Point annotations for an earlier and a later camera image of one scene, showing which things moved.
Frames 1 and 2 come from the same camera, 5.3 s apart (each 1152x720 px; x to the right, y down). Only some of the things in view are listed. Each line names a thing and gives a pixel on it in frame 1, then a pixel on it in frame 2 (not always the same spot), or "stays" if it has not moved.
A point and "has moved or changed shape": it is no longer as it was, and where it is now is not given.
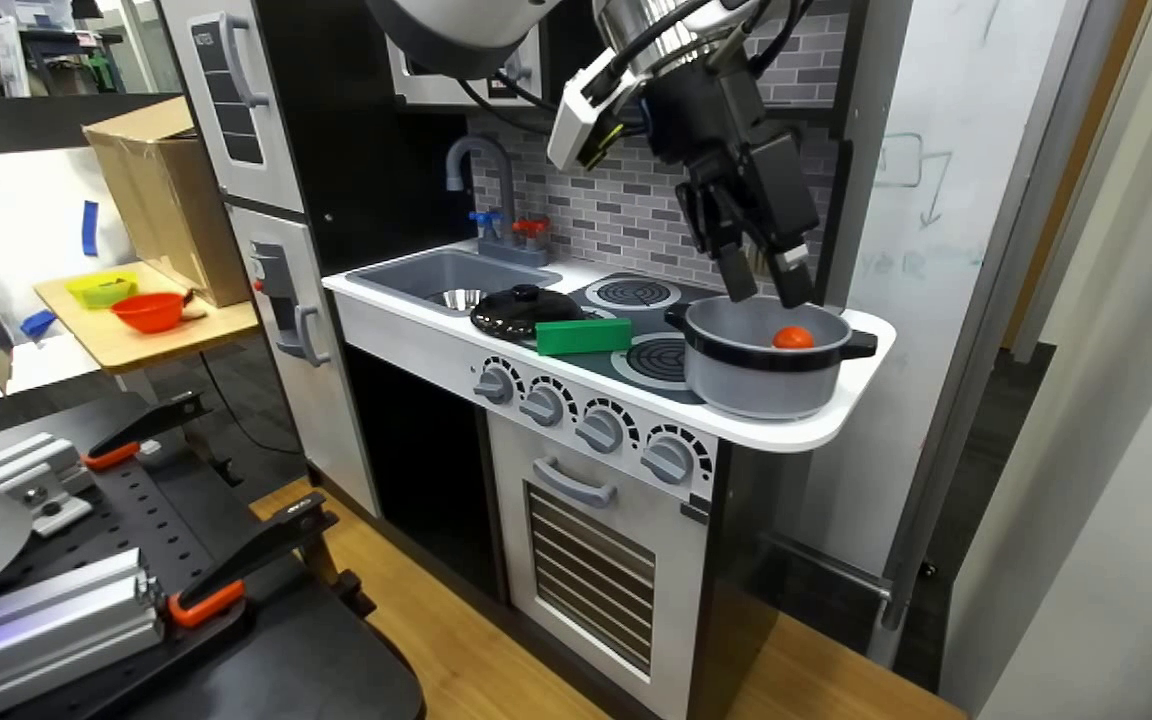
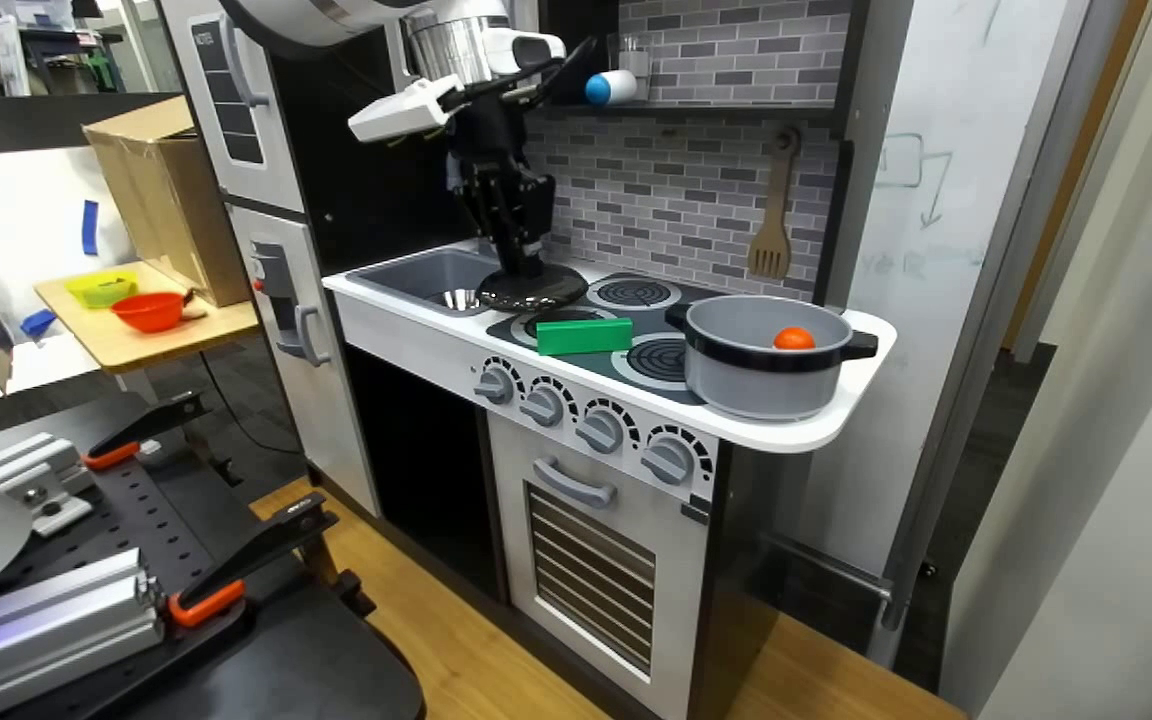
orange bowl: x=158 y=313 stays
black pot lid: x=522 y=306 has moved or changed shape
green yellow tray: x=100 y=289 stays
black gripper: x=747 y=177 → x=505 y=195
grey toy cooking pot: x=760 y=361 stays
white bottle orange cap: x=795 y=339 stays
